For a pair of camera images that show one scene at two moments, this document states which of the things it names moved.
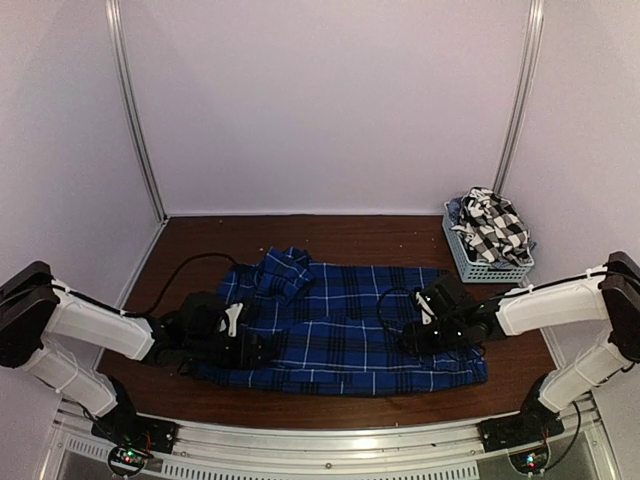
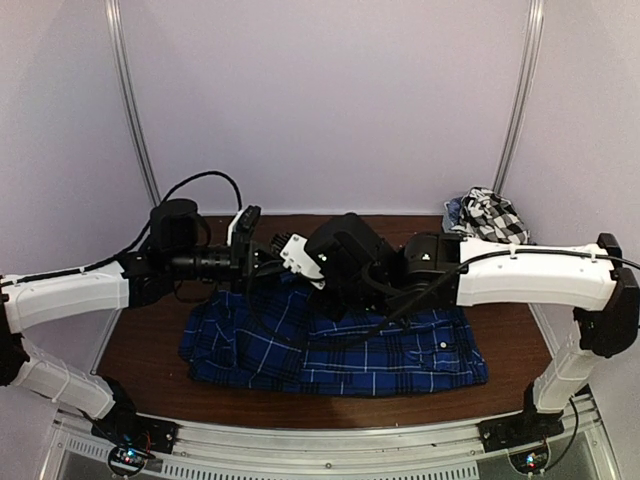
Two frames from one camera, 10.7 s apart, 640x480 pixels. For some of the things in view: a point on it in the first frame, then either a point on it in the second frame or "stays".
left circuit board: x=128 y=460 stays
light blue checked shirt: x=454 y=209 stays
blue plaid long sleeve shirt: x=335 y=330 stays
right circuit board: x=530 y=461 stays
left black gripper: x=250 y=360 → x=239 y=277
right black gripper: x=416 y=343 → x=329 y=310
